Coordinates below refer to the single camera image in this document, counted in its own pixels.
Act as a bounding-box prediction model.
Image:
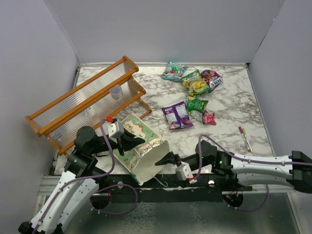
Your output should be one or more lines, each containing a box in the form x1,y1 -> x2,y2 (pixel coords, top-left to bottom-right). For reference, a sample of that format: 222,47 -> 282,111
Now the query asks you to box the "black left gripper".
91,127 -> 146,155

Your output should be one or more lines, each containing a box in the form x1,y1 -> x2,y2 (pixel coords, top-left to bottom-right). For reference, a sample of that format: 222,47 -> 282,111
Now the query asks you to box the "green paper gift bag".
114,114 -> 170,186

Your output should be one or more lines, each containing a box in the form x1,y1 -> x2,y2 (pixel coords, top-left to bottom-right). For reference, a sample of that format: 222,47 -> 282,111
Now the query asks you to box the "dark green snack packet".
186,96 -> 209,123

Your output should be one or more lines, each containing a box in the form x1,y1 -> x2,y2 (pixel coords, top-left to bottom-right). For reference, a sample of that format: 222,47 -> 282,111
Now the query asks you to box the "teal snack packet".
160,61 -> 188,81

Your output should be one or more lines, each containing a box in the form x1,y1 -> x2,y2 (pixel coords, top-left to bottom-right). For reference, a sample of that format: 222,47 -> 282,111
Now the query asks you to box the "pink purple snack packet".
201,70 -> 223,91

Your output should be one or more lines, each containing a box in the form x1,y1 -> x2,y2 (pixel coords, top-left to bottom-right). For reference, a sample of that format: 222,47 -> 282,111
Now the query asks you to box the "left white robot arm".
18,122 -> 145,234

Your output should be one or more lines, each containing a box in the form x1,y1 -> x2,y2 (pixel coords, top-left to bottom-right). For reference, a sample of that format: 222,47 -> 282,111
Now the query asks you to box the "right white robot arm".
155,140 -> 312,194

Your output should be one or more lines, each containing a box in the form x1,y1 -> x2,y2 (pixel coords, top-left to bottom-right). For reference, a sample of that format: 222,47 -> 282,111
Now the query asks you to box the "small clear plastic cup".
109,85 -> 123,99

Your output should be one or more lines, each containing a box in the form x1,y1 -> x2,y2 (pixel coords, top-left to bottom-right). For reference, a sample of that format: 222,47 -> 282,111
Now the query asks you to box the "orange wooden rack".
25,56 -> 152,156

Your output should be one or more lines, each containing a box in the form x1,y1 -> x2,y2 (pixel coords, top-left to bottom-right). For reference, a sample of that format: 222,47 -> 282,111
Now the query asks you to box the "colourful pen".
238,126 -> 253,153

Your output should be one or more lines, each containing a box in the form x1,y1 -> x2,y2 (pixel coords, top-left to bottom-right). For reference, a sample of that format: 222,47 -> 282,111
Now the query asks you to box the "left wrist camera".
106,117 -> 124,139

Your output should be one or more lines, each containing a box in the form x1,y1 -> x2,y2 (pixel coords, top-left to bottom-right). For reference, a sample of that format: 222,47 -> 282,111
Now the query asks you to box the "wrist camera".
175,162 -> 197,184
106,117 -> 124,139

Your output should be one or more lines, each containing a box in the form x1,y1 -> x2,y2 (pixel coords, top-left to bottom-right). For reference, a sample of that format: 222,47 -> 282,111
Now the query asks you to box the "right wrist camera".
175,162 -> 197,184

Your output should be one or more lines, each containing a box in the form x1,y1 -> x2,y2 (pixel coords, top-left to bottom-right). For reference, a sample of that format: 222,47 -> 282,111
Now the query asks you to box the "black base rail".
99,174 -> 252,203

